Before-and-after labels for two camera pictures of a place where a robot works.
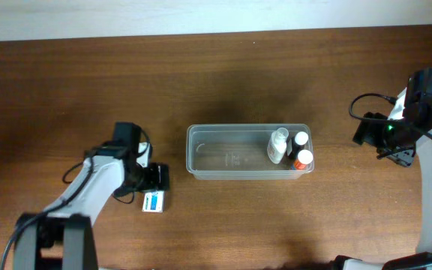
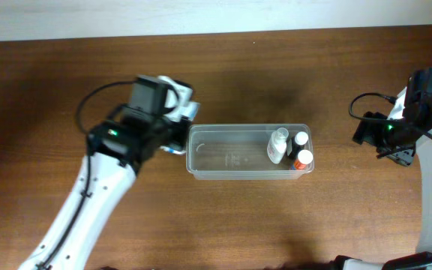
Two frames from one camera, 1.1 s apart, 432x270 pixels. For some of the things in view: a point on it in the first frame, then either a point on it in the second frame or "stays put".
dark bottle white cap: x=295 y=143 stays put
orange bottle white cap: x=304 y=157 stays put
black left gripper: x=160 y=176 → x=180 y=135
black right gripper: x=366 y=128 stays put
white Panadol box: x=154 y=202 → x=187 y=109
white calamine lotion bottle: x=277 y=145 stays put
